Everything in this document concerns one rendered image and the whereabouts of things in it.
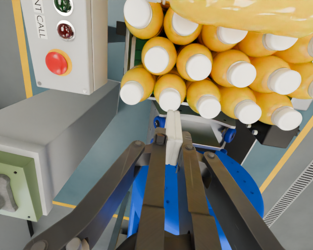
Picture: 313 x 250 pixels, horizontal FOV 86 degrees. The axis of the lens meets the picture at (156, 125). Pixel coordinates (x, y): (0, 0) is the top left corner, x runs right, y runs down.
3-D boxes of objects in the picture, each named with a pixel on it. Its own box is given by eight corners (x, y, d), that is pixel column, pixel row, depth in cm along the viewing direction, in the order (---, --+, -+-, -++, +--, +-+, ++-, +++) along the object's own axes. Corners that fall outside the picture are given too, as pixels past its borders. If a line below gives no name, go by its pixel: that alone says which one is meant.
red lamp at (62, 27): (60, 37, 27) (56, 37, 26) (58, 22, 26) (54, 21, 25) (74, 40, 27) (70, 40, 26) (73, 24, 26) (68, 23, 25)
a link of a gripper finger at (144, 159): (162, 171, 14) (128, 165, 14) (164, 139, 19) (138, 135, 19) (165, 157, 14) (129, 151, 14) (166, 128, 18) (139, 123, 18)
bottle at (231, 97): (228, 68, 45) (261, 85, 29) (236, 91, 48) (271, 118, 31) (203, 81, 47) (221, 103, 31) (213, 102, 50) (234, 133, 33)
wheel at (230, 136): (221, 142, 47) (228, 146, 46) (226, 129, 45) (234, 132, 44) (227, 137, 51) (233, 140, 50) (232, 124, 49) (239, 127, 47)
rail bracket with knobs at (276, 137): (239, 126, 53) (253, 144, 44) (248, 104, 50) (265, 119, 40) (270, 131, 53) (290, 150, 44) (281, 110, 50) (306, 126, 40)
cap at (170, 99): (184, 100, 31) (184, 103, 30) (168, 112, 33) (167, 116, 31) (171, 84, 30) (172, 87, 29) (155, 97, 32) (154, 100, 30)
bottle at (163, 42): (162, 31, 42) (156, 25, 26) (181, 52, 44) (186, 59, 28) (143, 52, 45) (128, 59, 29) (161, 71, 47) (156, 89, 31)
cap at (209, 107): (200, 93, 31) (202, 96, 29) (221, 97, 31) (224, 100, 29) (194, 113, 32) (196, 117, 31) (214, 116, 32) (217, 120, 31)
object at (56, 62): (50, 72, 29) (46, 73, 28) (47, 49, 28) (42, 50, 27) (70, 75, 29) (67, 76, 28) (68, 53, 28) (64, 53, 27)
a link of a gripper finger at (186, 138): (182, 159, 14) (218, 165, 14) (179, 129, 18) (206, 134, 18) (178, 173, 14) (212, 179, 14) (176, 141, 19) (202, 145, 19)
